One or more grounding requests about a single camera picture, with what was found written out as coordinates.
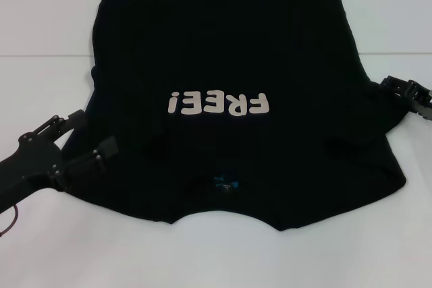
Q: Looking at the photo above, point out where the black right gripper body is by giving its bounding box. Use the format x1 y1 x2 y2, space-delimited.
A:
406 80 432 121

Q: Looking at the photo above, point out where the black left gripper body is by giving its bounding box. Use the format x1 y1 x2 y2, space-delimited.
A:
0 132 67 217

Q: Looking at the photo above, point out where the black shirt with FREE print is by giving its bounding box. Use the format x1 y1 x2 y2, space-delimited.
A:
61 0 411 233

